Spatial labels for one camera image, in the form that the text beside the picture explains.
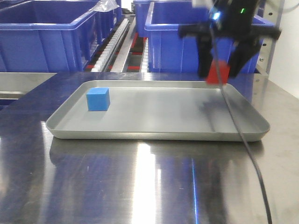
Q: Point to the red cube block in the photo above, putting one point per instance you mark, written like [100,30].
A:
[213,77]

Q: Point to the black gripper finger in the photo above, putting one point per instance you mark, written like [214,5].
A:
[244,51]
[205,56]

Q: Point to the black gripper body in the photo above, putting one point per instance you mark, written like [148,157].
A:
[232,19]

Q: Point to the blue plastic bin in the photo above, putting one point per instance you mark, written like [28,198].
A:
[52,35]
[170,53]

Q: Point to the blue cube block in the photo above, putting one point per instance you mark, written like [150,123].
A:
[98,99]

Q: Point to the blue plastic bin right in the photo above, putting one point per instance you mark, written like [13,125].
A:
[170,53]

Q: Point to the grey metal tray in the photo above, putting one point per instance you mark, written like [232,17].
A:
[159,110]

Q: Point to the steel shelf upright post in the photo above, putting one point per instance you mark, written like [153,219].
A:
[272,11]

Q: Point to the clear plastic bag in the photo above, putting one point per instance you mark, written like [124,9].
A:
[105,6]

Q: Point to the blue plastic bin left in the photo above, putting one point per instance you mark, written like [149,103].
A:
[52,35]

